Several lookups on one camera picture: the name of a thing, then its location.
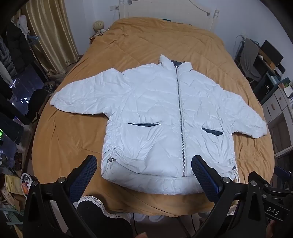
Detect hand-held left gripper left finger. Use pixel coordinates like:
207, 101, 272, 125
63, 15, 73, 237
24, 155, 98, 238

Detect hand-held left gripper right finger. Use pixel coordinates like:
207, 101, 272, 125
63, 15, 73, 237
191, 155, 268, 238

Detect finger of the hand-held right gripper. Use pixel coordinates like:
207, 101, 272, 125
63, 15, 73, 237
274, 166, 292, 183

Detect white puffer jacket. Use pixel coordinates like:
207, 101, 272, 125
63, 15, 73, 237
50, 54, 268, 196

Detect person's right hand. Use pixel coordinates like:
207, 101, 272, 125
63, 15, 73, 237
267, 221, 279, 238

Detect white lace bed skirt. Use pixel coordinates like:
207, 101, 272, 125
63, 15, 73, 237
78, 196, 236, 219

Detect round printed plate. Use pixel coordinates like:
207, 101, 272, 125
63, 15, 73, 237
21, 173, 38, 195

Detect white slippers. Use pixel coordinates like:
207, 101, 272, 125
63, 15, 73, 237
135, 213, 166, 223

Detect chair with grey cloth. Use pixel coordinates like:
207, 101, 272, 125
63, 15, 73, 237
234, 38, 270, 83

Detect black monitor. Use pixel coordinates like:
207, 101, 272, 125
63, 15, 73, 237
260, 40, 284, 67

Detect dark hanging coats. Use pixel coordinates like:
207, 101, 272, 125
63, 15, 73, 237
0, 23, 33, 85

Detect gold curtain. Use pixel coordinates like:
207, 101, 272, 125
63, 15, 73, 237
21, 0, 79, 74

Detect orange quilted bed cover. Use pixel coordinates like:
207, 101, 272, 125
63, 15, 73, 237
32, 18, 275, 217

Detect round beige stuffed toy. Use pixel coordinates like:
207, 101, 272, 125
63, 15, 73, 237
92, 20, 106, 35

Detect white hanging cloth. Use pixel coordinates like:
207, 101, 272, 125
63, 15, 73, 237
18, 15, 29, 38

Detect white bed headboard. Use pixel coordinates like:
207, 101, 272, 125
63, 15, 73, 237
118, 0, 220, 32

